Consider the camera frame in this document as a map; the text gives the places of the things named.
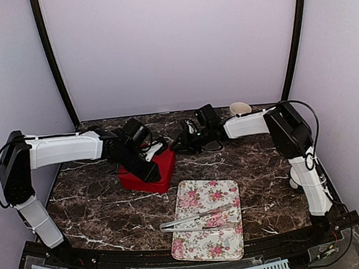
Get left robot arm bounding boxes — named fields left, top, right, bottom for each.
left=0, top=119, right=167, bottom=268

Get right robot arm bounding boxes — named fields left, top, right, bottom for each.
left=170, top=100, right=333, bottom=245

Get floral rectangular tray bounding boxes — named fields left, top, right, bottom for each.
left=160, top=180, right=244, bottom=261

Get white ceramic mug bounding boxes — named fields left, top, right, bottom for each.
left=229, top=102, right=252, bottom=117

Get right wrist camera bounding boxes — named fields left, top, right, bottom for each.
left=180, top=119, right=200, bottom=139

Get white and dark bowl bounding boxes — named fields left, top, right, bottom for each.
left=289, top=167, right=300, bottom=189

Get red chocolate box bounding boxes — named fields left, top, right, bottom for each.
left=118, top=172, right=173, bottom=194

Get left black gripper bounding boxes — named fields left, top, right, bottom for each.
left=113, top=143, right=161, bottom=186

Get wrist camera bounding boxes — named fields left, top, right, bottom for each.
left=180, top=119, right=200, bottom=139
left=142, top=137, right=169, bottom=162

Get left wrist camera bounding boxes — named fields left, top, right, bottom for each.
left=142, top=137, right=169, bottom=162

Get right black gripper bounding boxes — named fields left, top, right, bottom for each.
left=169, top=127, right=213, bottom=158

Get red box lid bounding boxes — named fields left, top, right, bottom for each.
left=118, top=143, right=176, bottom=193

